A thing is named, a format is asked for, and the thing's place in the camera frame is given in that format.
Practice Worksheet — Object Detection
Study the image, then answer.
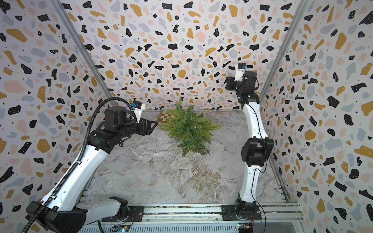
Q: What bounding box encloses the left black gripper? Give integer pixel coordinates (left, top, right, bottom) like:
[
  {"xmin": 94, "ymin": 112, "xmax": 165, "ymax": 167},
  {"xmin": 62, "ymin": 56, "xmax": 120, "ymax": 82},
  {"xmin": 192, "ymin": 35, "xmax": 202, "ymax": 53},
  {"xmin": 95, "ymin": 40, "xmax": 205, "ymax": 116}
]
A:
[{"xmin": 118, "ymin": 116, "xmax": 158, "ymax": 141}]

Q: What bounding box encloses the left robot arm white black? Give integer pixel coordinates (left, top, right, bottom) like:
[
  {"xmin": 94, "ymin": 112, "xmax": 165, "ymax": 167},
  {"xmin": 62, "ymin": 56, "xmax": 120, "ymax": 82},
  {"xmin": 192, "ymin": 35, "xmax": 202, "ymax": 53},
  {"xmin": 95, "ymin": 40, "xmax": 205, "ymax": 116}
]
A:
[{"xmin": 22, "ymin": 103, "xmax": 158, "ymax": 233}]

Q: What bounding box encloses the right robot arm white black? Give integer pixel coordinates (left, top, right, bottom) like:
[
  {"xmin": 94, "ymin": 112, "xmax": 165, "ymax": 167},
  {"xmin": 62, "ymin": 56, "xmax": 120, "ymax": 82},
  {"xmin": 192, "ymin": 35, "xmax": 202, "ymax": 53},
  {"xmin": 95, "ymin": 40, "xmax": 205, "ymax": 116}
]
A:
[{"xmin": 225, "ymin": 71, "xmax": 274, "ymax": 220}]

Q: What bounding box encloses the small green christmas tree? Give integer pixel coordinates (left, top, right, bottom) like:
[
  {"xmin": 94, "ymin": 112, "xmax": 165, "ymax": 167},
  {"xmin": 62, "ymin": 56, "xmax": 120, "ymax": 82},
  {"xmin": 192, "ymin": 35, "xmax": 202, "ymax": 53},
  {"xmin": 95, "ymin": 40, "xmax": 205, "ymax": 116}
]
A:
[{"xmin": 161, "ymin": 98, "xmax": 221, "ymax": 156}]

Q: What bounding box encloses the wooden chessboard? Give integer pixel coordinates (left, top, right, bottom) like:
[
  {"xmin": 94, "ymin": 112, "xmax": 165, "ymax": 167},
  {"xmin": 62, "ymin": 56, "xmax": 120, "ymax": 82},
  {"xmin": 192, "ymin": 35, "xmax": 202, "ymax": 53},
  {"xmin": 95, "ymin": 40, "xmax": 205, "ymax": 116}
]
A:
[{"xmin": 157, "ymin": 111, "xmax": 173, "ymax": 123}]

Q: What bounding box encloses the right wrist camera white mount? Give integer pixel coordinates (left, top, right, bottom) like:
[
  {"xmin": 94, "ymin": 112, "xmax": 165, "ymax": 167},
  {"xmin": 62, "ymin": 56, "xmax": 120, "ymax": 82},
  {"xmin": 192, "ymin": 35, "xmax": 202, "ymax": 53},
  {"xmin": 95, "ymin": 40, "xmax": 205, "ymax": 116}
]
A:
[{"xmin": 234, "ymin": 63, "xmax": 247, "ymax": 82}]

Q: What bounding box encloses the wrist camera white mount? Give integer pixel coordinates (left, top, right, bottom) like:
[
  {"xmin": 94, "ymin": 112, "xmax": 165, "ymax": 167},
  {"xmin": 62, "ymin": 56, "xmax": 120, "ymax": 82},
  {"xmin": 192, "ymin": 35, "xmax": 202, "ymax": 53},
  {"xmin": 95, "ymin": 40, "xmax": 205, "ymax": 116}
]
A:
[
  {"xmin": 131, "ymin": 101, "xmax": 146, "ymax": 122},
  {"xmin": 234, "ymin": 63, "xmax": 247, "ymax": 82}
]

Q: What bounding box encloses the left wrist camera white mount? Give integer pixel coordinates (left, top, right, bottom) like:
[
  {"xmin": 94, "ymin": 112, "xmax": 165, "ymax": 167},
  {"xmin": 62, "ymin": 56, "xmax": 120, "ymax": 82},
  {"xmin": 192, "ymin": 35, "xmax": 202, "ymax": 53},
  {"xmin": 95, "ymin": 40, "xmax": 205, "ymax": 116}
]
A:
[{"xmin": 131, "ymin": 101, "xmax": 146, "ymax": 122}]

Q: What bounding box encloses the black corrugated cable conduit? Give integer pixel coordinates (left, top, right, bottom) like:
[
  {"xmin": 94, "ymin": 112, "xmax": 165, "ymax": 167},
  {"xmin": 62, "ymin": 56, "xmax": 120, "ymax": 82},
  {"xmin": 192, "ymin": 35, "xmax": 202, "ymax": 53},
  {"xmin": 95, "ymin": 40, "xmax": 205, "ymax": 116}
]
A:
[{"xmin": 20, "ymin": 97, "xmax": 138, "ymax": 233}]

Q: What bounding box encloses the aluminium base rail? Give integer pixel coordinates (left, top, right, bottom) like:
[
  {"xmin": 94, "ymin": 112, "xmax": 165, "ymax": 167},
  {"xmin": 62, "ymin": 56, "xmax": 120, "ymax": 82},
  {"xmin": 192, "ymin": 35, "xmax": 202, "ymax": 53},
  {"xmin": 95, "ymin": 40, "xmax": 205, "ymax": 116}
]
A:
[{"xmin": 80, "ymin": 203, "xmax": 308, "ymax": 233}]

